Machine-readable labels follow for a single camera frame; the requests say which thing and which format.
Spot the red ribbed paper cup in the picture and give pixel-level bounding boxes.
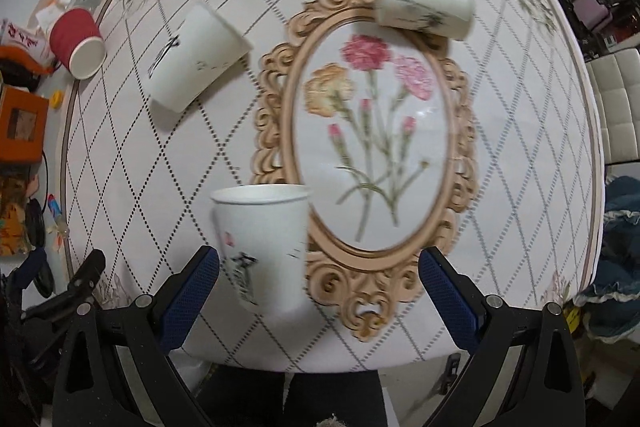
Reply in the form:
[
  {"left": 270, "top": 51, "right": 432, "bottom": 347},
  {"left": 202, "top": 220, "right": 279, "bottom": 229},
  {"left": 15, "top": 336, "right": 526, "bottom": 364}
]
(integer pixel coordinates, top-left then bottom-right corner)
[{"left": 49, "top": 8, "right": 106, "bottom": 80}]

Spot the blue red small tube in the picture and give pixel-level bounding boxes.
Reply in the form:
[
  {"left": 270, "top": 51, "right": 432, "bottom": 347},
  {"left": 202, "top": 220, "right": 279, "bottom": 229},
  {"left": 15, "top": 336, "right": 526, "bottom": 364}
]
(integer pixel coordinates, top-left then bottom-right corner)
[{"left": 47, "top": 194, "right": 68, "bottom": 234}]

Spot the orange square box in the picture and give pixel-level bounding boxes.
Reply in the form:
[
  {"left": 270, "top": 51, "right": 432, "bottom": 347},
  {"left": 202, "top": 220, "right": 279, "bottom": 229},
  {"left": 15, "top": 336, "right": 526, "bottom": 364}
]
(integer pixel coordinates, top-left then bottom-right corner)
[{"left": 0, "top": 86, "right": 49, "bottom": 165}]

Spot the floral table mat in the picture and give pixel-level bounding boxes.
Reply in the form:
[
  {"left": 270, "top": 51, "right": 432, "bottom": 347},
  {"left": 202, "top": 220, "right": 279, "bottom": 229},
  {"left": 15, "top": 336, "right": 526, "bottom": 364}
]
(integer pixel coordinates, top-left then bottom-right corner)
[{"left": 58, "top": 0, "right": 603, "bottom": 372}]

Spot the beige upholstered chair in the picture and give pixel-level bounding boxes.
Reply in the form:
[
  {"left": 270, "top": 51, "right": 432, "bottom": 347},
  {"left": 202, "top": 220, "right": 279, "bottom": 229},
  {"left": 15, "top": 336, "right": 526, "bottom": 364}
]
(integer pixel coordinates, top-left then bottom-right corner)
[{"left": 586, "top": 48, "right": 640, "bottom": 165}]

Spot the colourful floral packet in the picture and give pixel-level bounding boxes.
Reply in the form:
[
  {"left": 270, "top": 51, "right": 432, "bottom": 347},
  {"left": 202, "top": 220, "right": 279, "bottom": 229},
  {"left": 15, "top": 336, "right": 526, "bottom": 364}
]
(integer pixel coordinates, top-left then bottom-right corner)
[{"left": 0, "top": 176, "right": 32, "bottom": 257}]

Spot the small white ceramic cup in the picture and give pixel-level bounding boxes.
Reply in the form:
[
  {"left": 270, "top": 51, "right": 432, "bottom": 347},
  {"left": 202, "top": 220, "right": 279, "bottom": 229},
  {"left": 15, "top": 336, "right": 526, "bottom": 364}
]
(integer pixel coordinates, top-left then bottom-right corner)
[{"left": 374, "top": 0, "right": 475, "bottom": 41}]

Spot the white calligraphy paper cup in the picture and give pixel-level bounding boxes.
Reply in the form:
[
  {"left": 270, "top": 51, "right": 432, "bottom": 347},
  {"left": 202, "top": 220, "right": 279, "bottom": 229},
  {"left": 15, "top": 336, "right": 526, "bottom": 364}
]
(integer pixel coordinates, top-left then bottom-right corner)
[{"left": 143, "top": 3, "right": 253, "bottom": 113}]

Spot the red-printed plastic bag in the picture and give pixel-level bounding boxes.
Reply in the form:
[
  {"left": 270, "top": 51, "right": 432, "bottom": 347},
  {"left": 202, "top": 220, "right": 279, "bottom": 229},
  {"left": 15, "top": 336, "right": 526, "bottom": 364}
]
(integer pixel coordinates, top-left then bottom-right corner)
[{"left": 1, "top": 18, "right": 54, "bottom": 67}]

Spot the white paper cup with print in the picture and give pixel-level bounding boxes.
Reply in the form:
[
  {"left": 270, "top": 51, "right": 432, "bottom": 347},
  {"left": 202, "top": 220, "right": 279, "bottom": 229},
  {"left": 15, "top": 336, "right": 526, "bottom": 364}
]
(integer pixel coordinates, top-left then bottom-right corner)
[{"left": 210, "top": 184, "right": 310, "bottom": 315}]

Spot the yellow bottle cap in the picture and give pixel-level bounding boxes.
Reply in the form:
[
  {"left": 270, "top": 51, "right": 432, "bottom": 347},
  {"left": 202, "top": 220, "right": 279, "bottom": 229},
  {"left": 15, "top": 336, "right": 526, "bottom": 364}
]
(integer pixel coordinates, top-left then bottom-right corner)
[{"left": 49, "top": 90, "right": 64, "bottom": 109}]

